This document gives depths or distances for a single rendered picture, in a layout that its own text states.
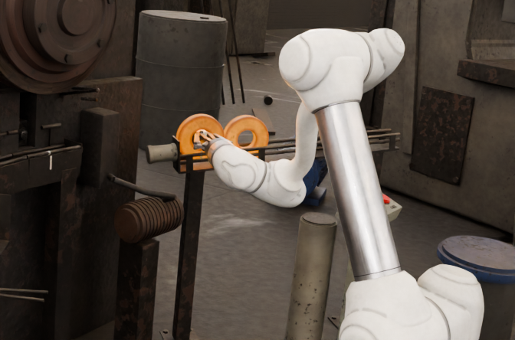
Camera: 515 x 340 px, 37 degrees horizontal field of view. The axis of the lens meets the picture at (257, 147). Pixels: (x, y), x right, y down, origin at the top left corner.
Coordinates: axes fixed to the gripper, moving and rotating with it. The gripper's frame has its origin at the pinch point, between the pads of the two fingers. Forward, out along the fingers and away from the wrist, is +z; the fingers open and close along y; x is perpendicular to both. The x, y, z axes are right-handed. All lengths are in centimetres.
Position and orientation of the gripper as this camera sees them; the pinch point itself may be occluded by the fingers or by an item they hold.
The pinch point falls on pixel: (201, 132)
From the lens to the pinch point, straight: 245.8
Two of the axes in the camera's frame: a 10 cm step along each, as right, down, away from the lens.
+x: 1.2, -9.5, -2.9
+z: -3.5, -3.1, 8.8
